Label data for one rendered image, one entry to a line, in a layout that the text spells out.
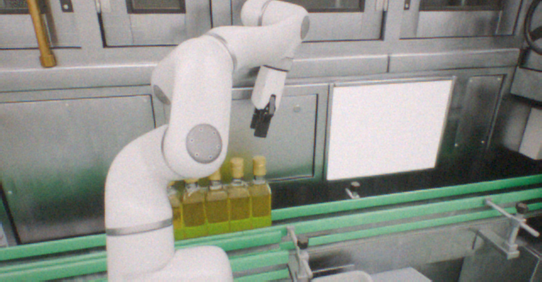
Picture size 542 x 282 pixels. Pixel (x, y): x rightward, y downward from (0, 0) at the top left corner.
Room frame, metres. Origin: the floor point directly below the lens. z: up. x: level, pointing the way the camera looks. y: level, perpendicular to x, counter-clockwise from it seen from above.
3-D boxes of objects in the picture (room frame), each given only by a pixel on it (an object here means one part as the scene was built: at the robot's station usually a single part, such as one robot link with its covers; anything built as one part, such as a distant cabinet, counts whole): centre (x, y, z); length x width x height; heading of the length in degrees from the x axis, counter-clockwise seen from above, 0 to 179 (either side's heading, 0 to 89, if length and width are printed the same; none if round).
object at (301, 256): (0.65, -0.07, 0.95); 0.17 x 0.03 x 0.12; 13
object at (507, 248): (0.80, -0.70, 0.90); 0.17 x 0.05 x 0.22; 13
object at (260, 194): (0.76, 0.03, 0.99); 0.06 x 0.06 x 0.21; 13
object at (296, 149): (0.94, -0.15, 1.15); 0.90 x 0.03 x 0.34; 103
